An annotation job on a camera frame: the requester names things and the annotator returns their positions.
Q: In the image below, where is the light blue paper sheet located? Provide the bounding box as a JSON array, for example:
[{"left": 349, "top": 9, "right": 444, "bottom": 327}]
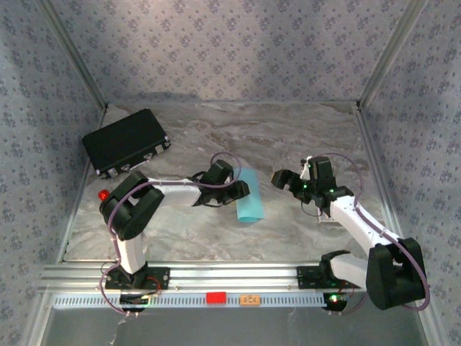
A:
[{"left": 236, "top": 167, "right": 265, "bottom": 223}]

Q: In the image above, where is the red toy brick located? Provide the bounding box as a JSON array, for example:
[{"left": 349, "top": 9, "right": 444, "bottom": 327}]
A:
[{"left": 205, "top": 291, "right": 228, "bottom": 305}]

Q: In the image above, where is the black hard case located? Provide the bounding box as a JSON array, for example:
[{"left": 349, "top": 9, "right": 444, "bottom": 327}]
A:
[{"left": 81, "top": 108, "right": 172, "bottom": 180}]

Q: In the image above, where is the aluminium side rail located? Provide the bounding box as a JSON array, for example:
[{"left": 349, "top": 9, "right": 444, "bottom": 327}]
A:
[
  {"left": 354, "top": 102, "right": 411, "bottom": 263},
  {"left": 57, "top": 104, "right": 109, "bottom": 264}
]

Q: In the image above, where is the aluminium mounting rail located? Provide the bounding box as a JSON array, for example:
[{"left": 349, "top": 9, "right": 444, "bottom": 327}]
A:
[{"left": 39, "top": 262, "right": 431, "bottom": 293}]

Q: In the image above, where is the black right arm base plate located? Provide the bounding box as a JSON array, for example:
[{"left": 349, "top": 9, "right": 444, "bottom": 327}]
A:
[{"left": 295, "top": 265, "right": 363, "bottom": 290}]

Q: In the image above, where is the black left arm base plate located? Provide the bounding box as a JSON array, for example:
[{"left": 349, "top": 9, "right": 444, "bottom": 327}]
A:
[{"left": 104, "top": 267, "right": 171, "bottom": 291}]

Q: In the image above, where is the slotted grey cable duct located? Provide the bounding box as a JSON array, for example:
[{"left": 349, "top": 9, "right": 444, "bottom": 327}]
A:
[{"left": 53, "top": 292, "right": 356, "bottom": 310}]

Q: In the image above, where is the aluminium frame post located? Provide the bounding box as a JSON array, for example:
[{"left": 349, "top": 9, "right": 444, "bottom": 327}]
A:
[
  {"left": 356, "top": 0, "right": 433, "bottom": 109},
  {"left": 37, "top": 0, "right": 109, "bottom": 109}
]

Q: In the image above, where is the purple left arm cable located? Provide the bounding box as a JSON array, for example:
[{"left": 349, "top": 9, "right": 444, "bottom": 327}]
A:
[{"left": 99, "top": 151, "right": 243, "bottom": 318}]

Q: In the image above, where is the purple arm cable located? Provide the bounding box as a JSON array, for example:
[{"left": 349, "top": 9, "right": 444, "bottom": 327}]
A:
[
  {"left": 99, "top": 151, "right": 243, "bottom": 318},
  {"left": 313, "top": 152, "right": 431, "bottom": 316}
]

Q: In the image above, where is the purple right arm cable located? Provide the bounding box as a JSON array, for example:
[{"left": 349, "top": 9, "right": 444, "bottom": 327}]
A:
[{"left": 313, "top": 152, "right": 431, "bottom": 316}]

